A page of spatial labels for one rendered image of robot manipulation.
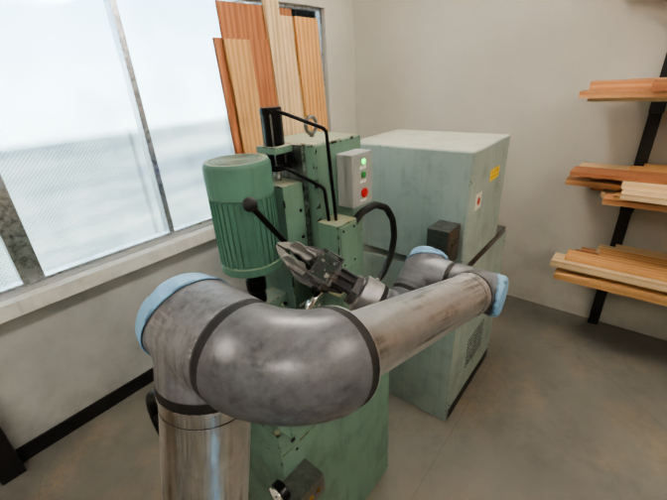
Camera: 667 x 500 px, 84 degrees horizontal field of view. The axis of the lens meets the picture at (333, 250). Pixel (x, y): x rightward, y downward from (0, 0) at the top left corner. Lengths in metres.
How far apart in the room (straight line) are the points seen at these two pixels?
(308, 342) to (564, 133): 2.66
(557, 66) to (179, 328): 2.72
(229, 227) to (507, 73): 2.35
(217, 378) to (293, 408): 0.07
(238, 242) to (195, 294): 0.57
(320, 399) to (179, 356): 0.15
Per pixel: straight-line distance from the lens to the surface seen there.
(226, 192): 0.95
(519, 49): 2.94
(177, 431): 0.49
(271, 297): 1.18
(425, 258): 0.87
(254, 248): 1.00
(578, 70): 2.87
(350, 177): 1.10
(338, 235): 1.06
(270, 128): 1.06
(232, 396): 0.36
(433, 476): 2.04
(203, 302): 0.41
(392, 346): 0.45
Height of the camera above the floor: 1.69
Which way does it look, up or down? 25 degrees down
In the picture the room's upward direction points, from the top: 3 degrees counter-clockwise
